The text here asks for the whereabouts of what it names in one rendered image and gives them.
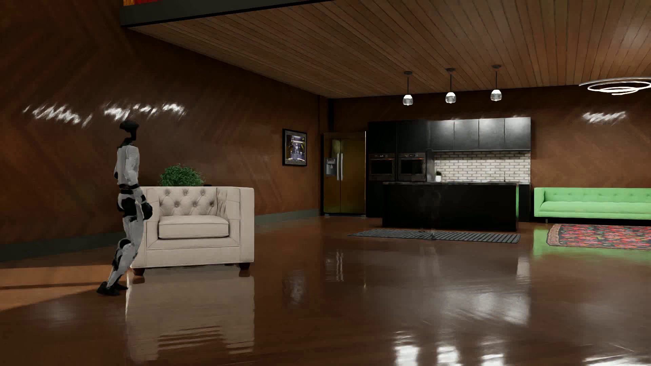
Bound green tufted sofa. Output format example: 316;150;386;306
533;187;651;223

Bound white humanoid robot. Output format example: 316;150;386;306
97;120;153;297

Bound beige tufted armchair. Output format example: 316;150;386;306
130;186;255;277

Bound black built-in wall oven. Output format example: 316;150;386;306
368;153;396;182
397;152;427;182

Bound black kitchen island counter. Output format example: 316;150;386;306
382;181;519;232

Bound framed wall picture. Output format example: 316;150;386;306
282;128;308;167

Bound red patterned rug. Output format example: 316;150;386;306
546;224;651;251

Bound ring ceiling light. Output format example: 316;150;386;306
579;77;651;96

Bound green potted plant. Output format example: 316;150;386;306
160;164;204;187

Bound stainless steel refrigerator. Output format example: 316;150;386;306
323;132;366;216

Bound black striped floor mat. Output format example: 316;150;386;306
349;228;521;244

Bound black upper kitchen cabinets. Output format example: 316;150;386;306
367;117;532;153

